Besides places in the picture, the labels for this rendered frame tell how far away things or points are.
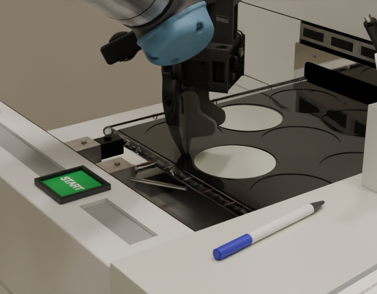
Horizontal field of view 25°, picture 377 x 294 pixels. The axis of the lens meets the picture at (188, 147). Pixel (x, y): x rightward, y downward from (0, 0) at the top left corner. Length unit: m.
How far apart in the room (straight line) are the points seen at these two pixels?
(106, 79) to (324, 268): 2.52
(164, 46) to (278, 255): 0.23
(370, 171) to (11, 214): 0.36
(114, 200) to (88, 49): 2.33
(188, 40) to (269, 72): 0.66
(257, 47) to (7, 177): 0.71
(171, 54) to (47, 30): 2.25
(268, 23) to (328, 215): 0.71
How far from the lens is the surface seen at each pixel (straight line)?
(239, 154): 1.06
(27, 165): 0.91
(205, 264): 0.70
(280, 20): 1.43
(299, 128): 1.15
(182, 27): 0.81
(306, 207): 0.78
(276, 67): 1.45
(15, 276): 0.92
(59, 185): 0.84
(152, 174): 1.13
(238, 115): 1.19
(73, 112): 3.19
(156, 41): 0.81
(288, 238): 0.74
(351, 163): 1.06
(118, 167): 1.01
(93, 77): 3.16
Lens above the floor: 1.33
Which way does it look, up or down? 23 degrees down
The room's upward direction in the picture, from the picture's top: straight up
